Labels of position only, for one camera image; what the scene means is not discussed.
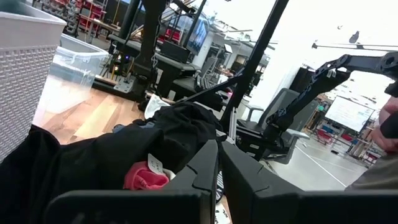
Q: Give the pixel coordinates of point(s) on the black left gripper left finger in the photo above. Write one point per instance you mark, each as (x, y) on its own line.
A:
(186, 186)

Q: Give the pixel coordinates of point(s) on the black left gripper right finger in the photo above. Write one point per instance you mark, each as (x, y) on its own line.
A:
(255, 193)

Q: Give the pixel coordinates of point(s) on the large black cloth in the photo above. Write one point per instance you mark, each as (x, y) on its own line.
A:
(93, 161)

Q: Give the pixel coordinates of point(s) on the white sock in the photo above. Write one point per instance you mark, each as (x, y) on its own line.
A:
(170, 174)

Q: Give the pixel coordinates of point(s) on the white paper tag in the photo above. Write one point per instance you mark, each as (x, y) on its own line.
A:
(155, 164)
(221, 216)

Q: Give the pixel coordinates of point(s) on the red pink cloth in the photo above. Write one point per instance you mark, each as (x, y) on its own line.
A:
(144, 179)

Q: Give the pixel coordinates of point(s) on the navy blue cloth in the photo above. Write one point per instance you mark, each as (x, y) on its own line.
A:
(121, 127)

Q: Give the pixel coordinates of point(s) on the grey office chair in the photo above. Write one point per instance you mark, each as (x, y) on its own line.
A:
(273, 99)

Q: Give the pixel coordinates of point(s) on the white projection screen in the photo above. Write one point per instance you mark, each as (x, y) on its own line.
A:
(349, 113)

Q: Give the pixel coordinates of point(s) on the person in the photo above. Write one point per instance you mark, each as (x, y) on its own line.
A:
(379, 177)

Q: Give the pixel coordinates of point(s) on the person's hand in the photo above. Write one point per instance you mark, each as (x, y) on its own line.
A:
(381, 140)

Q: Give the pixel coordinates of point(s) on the small clear plastic container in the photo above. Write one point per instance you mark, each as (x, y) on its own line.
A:
(68, 90)

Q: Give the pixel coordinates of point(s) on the blue screen monitor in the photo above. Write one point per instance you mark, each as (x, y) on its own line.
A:
(198, 34)

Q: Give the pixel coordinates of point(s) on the white woven plastic basket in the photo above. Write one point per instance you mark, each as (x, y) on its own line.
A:
(25, 77)

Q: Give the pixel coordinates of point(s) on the red storage rack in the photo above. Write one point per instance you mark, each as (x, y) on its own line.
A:
(93, 14)

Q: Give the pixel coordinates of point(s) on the silver metal corner bracket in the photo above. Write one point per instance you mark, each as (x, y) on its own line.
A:
(124, 84)

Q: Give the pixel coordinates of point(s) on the black metal table frame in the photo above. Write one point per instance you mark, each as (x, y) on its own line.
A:
(255, 56)

